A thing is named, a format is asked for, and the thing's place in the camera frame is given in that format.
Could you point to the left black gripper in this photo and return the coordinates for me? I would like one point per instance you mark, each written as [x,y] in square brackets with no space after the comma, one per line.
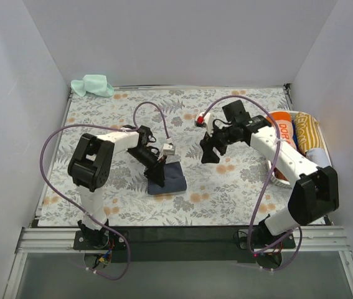
[156,168]

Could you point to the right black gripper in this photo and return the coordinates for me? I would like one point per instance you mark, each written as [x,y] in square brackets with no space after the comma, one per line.
[211,142]

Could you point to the dark grey towel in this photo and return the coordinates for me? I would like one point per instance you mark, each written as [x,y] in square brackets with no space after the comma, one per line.
[174,181]

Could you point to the orange peach printed towel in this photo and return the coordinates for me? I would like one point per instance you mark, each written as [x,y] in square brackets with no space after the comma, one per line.
[284,123]

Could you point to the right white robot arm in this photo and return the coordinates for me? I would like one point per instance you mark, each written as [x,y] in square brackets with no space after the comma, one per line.
[315,189]

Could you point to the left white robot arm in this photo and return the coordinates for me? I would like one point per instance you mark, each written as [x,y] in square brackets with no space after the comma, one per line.
[90,168]

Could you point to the floral table mat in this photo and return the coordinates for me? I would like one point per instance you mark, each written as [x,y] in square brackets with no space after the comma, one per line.
[228,193]

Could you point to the yellow patterned rolled towel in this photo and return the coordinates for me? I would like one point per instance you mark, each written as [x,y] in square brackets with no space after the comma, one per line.
[307,132]

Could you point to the mint green towel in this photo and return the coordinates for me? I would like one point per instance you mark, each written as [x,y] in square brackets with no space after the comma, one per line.
[94,84]

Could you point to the light blue rolled towel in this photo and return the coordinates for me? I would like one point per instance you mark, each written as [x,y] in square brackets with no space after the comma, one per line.
[319,157]

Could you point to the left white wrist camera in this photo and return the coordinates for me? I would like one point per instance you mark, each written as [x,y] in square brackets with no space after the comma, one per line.
[168,149]

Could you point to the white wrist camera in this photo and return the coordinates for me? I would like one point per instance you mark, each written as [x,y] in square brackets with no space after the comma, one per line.
[168,149]
[205,120]

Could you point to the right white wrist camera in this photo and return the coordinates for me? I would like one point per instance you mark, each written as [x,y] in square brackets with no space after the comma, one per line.
[205,120]

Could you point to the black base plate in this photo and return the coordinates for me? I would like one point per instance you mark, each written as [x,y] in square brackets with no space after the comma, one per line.
[194,243]

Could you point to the aluminium frame rail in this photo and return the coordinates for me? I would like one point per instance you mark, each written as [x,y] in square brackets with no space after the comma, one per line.
[315,238]

